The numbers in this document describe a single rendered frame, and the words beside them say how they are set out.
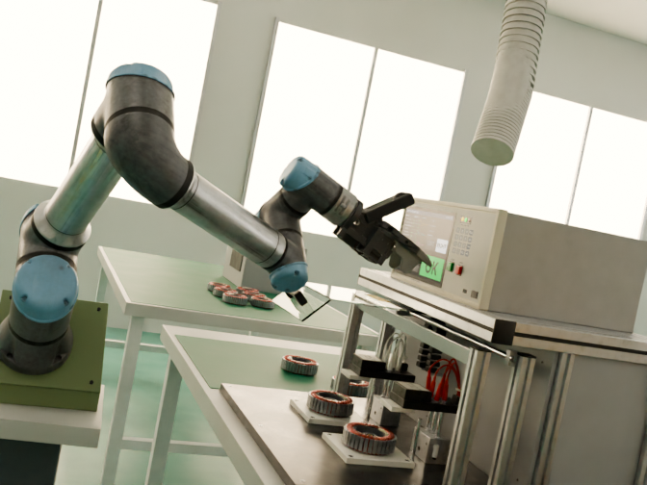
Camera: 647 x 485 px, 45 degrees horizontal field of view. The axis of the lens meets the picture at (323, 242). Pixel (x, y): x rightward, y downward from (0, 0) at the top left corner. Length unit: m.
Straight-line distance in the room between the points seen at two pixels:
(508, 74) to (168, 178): 2.01
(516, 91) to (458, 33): 4.06
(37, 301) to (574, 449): 1.08
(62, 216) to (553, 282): 0.99
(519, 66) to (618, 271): 1.49
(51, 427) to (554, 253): 1.05
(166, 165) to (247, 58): 5.13
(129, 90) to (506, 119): 1.88
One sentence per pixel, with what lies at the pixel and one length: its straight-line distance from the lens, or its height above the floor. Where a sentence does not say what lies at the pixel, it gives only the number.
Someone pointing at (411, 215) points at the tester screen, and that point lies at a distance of 1.94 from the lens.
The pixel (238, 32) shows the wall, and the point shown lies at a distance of 6.41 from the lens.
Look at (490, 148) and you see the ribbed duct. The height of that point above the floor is 1.58.
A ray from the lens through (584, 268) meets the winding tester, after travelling 1.73.
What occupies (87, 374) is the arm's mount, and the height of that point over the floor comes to 0.82.
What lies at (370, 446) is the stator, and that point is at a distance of 1.64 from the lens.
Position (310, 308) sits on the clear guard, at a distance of 1.73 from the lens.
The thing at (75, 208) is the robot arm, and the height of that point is 1.17.
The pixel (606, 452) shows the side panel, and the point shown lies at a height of 0.88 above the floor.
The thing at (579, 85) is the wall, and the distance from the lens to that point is 7.74.
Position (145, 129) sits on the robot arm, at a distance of 1.30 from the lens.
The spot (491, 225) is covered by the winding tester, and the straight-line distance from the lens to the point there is 1.62.
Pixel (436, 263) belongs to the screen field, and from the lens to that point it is 1.78.
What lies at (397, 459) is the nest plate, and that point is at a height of 0.78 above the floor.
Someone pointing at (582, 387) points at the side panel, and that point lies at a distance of 1.66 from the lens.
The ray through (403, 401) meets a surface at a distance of 1.66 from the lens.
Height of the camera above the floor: 1.27
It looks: 3 degrees down
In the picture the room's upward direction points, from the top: 11 degrees clockwise
